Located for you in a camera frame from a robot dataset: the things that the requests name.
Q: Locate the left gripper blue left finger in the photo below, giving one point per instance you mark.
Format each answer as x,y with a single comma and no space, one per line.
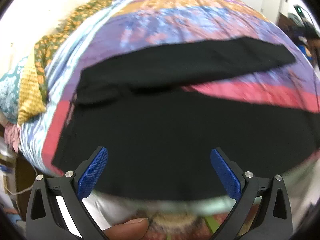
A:
44,218

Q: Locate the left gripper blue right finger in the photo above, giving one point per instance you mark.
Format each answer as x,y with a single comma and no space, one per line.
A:
273,219

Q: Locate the black pants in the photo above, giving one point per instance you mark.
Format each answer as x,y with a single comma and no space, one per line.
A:
158,114

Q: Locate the person's left hand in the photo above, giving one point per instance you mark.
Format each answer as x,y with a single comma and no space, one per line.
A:
132,230

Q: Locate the teal floral pillow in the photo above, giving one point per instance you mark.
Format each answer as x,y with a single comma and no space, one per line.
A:
10,87

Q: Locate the orange green floral blanket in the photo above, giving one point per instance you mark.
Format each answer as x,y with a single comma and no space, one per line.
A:
48,45

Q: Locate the dark wooden cabinet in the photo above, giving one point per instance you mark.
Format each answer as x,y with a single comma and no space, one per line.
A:
293,30

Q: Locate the multicoloured floral bedspread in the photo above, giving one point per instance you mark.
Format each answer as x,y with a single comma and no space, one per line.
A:
129,25

